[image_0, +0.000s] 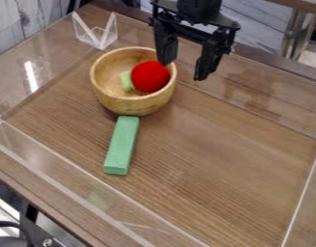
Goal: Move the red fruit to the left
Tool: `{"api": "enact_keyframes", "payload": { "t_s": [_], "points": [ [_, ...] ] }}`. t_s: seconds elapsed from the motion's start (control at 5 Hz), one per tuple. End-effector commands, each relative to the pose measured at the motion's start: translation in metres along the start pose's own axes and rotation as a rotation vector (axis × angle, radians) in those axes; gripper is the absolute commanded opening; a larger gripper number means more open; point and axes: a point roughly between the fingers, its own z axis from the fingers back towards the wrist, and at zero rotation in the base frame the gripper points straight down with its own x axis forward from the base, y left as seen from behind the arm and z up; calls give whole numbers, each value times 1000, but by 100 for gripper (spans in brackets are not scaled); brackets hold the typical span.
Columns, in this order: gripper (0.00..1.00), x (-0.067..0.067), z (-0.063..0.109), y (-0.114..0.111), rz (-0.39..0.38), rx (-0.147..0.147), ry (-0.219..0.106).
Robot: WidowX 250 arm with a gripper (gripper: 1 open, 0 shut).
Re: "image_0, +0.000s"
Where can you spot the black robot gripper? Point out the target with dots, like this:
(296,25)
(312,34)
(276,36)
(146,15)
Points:
(194,20)

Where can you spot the clear acrylic corner bracket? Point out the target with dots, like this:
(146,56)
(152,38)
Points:
(96,37)

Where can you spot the metal table leg background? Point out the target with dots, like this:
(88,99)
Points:
(297,34)

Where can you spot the black table frame leg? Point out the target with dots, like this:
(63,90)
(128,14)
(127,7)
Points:
(21,233)

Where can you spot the clear acrylic tray wall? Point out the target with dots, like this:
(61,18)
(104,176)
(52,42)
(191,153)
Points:
(99,214)

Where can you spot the red plush fruit green leaf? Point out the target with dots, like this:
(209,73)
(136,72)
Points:
(147,77)

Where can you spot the green rectangular block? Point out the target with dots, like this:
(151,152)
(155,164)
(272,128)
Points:
(119,152)

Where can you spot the light wooden bowl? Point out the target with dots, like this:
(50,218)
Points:
(105,83)

